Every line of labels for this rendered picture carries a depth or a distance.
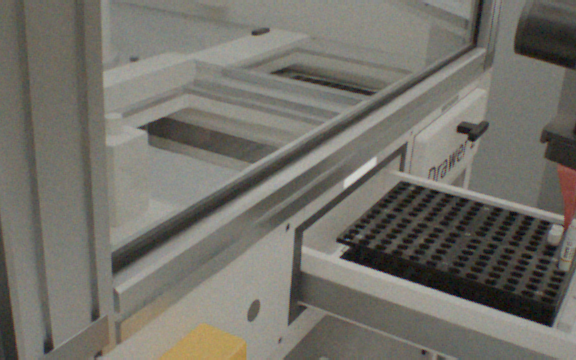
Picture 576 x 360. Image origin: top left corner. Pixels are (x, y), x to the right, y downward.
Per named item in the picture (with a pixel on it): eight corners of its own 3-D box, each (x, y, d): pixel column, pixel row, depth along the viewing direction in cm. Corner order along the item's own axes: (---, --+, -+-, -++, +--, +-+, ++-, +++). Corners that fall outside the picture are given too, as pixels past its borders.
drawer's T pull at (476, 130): (488, 129, 108) (490, 120, 107) (474, 143, 102) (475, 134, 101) (465, 124, 109) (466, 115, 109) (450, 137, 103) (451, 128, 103)
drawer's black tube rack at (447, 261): (573, 280, 81) (587, 230, 78) (540, 363, 67) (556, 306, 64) (394, 226, 90) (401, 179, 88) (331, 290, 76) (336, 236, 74)
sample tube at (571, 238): (568, 272, 70) (579, 231, 68) (555, 269, 70) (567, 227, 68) (570, 267, 71) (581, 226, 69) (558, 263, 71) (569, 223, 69)
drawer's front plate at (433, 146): (476, 152, 121) (487, 89, 117) (416, 215, 98) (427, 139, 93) (467, 149, 122) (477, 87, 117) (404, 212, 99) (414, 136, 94)
